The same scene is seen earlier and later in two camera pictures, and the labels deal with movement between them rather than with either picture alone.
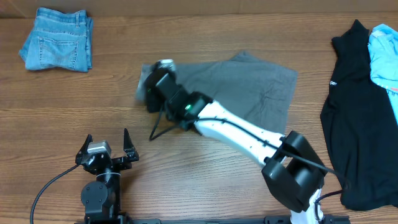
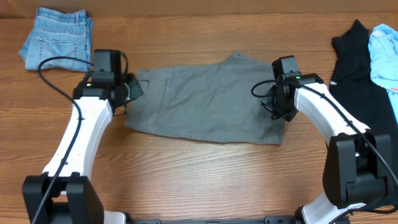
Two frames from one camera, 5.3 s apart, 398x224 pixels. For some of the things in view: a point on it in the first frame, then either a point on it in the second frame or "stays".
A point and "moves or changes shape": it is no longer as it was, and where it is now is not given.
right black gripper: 152,101 to 272,104
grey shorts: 255,88 moves or changes shape
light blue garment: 383,52 stays
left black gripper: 123,163 to 134,91
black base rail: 272,219 stays
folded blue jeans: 59,40 stays
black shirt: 359,124 stays
